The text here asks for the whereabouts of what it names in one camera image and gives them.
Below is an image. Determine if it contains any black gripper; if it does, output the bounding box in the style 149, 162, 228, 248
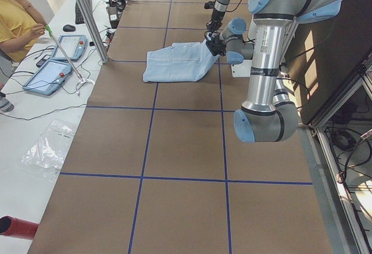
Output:
206, 38, 226, 56
206, 20, 222, 32

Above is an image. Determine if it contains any light blue button shirt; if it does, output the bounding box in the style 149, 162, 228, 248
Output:
142, 41, 219, 83

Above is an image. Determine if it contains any metal grabber stick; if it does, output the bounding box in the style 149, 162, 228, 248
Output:
45, 25, 95, 96

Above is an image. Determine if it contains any black keyboard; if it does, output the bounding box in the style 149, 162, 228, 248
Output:
75, 0, 93, 25

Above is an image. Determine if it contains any upper blue teach pendant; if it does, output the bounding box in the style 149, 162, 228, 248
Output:
51, 34, 87, 62

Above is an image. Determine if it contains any blue teach pendant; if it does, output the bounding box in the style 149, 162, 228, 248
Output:
51, 34, 87, 62
22, 60, 72, 96

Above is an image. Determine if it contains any black computer mouse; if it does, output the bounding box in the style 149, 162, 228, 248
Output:
63, 24, 76, 32

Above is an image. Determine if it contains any black phone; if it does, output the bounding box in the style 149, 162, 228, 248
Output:
35, 58, 47, 67

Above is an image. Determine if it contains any lower blue teach pendant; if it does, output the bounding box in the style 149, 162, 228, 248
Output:
22, 60, 72, 96

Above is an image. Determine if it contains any person in yellow shirt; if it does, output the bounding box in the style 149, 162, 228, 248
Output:
0, 0, 49, 113

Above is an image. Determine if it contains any clear plastic bag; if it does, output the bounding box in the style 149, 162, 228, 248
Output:
20, 120, 77, 171

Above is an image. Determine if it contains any red cylinder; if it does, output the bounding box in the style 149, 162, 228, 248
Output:
1, 216, 39, 240

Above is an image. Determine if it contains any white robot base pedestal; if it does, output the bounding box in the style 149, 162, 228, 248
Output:
231, 60, 252, 77

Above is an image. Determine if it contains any aluminium frame post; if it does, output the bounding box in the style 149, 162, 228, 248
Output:
76, 0, 109, 64

